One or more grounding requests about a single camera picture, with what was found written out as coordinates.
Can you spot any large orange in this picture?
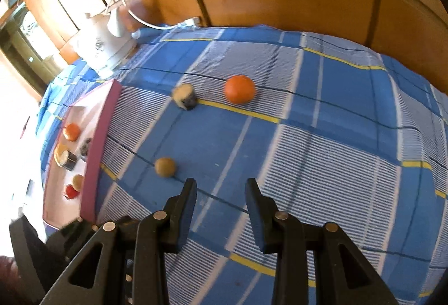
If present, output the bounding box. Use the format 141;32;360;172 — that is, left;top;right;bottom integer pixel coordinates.
224;75;256;104

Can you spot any cut tan dark-skinned fruit piece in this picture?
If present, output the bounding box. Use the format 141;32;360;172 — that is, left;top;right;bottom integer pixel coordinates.
172;83;197;111

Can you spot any small tan round fruit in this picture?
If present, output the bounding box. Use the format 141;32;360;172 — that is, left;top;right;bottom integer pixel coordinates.
154;157;176;178

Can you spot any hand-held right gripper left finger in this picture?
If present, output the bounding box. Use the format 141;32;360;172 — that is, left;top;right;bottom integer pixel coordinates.
40;178;197;305

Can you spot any person's left forearm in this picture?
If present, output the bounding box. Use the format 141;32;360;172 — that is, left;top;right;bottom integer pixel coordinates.
0;256;20;295

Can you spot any white power cable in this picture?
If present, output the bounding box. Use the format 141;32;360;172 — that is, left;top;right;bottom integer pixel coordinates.
105;0;190;31

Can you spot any blue plaid blanket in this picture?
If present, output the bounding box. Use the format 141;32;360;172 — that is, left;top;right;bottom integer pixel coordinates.
35;24;448;305

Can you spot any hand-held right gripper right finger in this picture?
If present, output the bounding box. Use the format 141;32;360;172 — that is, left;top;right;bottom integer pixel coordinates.
245;178;400;305

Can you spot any large yellow cut fruit piece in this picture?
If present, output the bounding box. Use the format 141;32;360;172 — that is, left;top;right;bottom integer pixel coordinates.
53;144;78;171

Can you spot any small orange tangerine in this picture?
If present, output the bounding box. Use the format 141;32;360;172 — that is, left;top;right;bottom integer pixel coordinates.
64;123;81;142

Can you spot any pink shallow box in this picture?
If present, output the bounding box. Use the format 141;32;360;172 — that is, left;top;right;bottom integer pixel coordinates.
42;78;122;230

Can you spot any white electric kettle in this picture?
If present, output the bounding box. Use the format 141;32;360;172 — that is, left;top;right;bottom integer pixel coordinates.
72;9;137;76

